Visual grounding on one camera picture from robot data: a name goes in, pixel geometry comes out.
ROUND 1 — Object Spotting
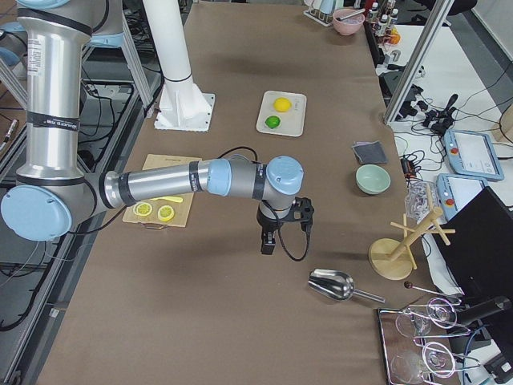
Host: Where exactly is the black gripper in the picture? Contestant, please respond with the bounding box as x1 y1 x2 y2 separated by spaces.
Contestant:
256 197 314 254

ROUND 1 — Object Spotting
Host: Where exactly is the green lime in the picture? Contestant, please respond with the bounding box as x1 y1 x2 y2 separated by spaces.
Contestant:
265 115 281 129

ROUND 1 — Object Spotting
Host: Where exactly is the yellow lemon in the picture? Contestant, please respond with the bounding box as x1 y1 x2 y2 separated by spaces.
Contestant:
273 97 292 112

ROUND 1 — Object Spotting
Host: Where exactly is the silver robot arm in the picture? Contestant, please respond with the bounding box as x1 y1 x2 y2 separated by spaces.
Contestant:
1 1 313 254

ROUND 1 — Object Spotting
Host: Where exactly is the cream rabbit print tray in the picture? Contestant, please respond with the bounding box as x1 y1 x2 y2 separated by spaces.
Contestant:
256 91 307 137

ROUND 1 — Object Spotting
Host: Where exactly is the black metal tray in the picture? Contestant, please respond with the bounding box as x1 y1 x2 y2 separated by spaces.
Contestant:
377 309 481 384

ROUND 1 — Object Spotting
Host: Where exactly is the metal scoop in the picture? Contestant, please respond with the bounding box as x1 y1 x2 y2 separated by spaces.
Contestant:
308 269 386 304

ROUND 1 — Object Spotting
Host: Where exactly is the wooden cutting board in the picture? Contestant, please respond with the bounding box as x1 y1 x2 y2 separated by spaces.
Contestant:
123 154 200 229

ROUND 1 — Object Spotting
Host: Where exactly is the lemon slice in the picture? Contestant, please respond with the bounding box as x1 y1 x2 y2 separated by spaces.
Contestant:
132 201 153 217
157 205 176 222

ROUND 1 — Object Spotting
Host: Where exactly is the yellow plastic knife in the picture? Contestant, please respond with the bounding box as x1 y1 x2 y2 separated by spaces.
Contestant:
151 196 184 204

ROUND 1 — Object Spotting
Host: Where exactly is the mint green bowl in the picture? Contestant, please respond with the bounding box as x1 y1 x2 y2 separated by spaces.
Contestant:
356 164 391 195

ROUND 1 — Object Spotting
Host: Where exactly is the wooden mug tree stand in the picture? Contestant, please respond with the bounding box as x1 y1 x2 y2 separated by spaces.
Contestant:
368 185 456 281

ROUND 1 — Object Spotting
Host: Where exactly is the folded grey cloth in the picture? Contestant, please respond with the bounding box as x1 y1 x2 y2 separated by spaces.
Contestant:
352 140 388 165

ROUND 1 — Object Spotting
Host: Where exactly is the wine glass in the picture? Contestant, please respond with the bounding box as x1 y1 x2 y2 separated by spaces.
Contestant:
395 298 471 338
389 342 480 384

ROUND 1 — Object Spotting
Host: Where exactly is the blue teach pendant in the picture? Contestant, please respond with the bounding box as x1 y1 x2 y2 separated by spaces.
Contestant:
443 129 504 181
436 173 488 221

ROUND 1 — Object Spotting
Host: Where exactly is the black monitor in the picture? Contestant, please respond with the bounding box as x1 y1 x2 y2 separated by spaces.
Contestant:
438 187 512 298

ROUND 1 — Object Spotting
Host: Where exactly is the pink bowl with ice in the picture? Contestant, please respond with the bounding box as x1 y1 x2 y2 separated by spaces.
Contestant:
333 8 366 36

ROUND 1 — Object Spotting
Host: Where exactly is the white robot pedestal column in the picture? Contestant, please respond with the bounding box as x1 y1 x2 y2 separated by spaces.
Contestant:
143 0 193 97

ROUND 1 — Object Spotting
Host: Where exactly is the aluminium frame post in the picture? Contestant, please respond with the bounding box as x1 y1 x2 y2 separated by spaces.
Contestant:
383 0 454 125

